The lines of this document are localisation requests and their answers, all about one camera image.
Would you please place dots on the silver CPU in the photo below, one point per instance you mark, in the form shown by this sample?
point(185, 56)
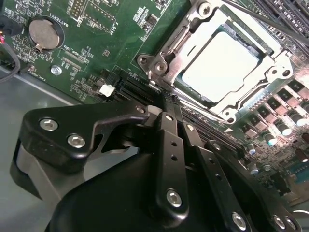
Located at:
point(217, 67)

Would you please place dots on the metal socket cover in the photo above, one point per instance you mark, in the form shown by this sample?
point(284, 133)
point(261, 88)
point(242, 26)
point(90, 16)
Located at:
point(177, 65)

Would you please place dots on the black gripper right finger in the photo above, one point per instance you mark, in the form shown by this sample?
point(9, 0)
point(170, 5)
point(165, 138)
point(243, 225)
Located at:
point(217, 183)

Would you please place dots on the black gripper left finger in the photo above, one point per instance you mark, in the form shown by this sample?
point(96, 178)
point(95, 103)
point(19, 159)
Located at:
point(60, 145)

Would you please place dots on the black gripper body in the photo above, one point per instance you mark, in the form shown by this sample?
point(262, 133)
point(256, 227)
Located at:
point(108, 198)

